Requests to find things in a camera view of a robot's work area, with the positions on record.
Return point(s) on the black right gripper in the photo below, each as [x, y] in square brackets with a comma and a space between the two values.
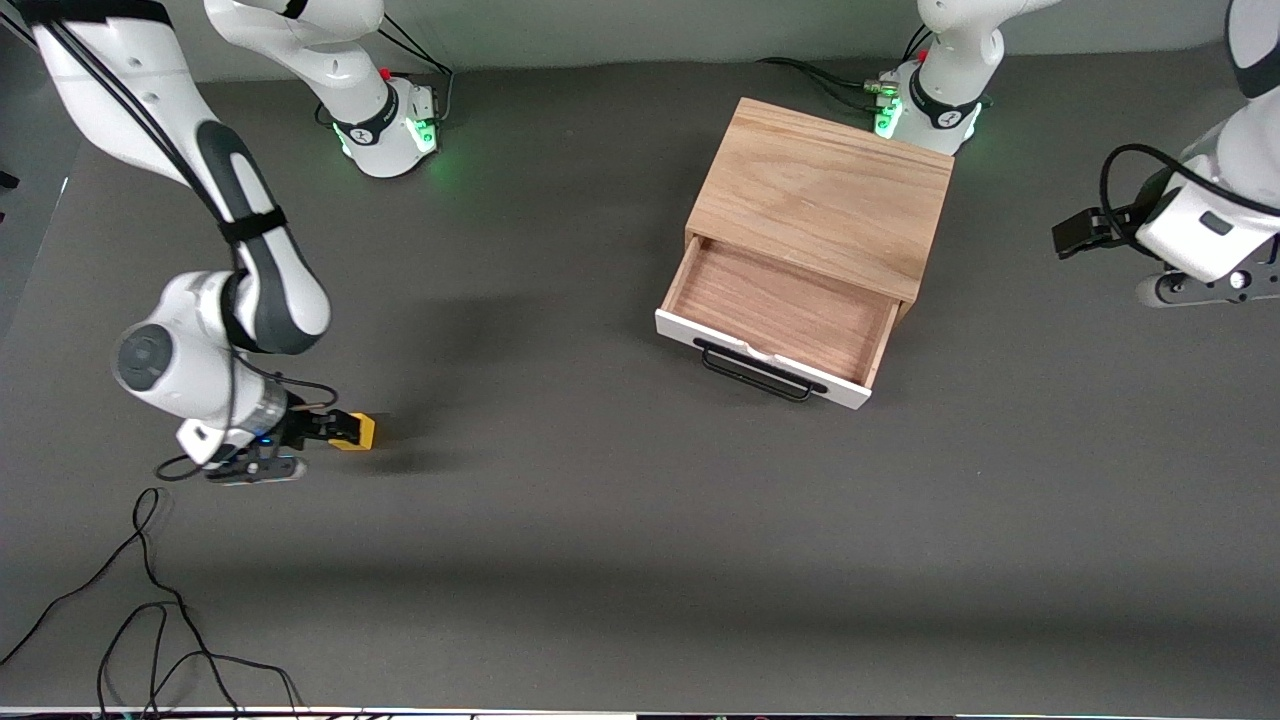
[303, 427]

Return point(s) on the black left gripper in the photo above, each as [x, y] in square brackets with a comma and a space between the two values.
[1112, 224]

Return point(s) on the yellow cube block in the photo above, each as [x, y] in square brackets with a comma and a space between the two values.
[366, 432]

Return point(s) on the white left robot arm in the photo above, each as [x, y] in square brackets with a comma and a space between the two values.
[950, 70]

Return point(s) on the light wooden cabinet box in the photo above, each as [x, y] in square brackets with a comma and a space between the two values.
[820, 190]

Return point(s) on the dark grey table mat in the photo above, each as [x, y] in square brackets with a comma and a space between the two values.
[600, 500]

